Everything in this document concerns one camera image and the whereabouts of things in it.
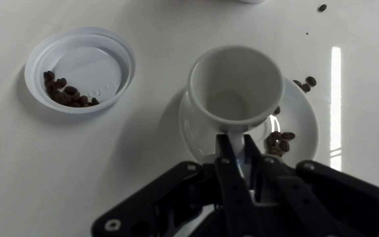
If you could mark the white ceramic tea cup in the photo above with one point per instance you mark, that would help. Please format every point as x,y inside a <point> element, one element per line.
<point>235,86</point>

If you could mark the coffee bean pile in lid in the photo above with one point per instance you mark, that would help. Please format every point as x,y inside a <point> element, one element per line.
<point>66,92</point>

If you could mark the loose coffee bean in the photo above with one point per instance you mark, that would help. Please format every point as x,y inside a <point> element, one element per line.
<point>310,80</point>
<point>302,85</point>
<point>321,6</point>

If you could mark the coffee bean pile on saucer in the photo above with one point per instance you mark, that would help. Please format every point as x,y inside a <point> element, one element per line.
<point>279,140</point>

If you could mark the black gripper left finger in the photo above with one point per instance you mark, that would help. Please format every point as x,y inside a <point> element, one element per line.
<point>233,197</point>

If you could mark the white ceramic saucer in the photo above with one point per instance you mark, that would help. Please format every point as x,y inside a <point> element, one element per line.
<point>301,122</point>

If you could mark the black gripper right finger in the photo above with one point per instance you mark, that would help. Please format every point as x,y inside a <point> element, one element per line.
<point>312,201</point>

